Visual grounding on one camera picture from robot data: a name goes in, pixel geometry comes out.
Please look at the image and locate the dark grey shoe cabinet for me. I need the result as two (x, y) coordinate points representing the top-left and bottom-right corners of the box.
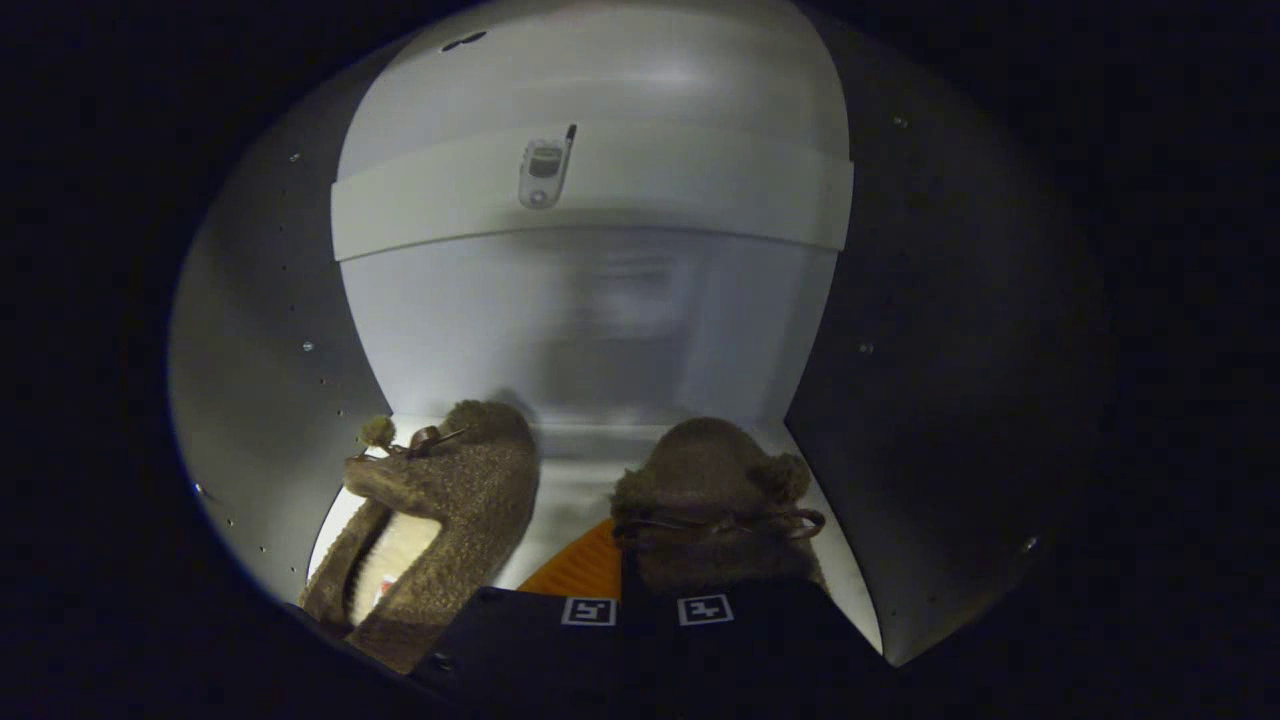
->
(167, 0), (1061, 669)

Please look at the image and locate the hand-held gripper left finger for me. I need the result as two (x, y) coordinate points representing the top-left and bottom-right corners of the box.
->
(410, 517), (633, 720)

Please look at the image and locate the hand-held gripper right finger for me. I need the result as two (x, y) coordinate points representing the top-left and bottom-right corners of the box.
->
(620, 578), (888, 720)

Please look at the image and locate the brown fuzzy shoe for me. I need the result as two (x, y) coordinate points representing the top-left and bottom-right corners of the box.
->
(299, 399), (542, 675)
(609, 417), (830, 593)

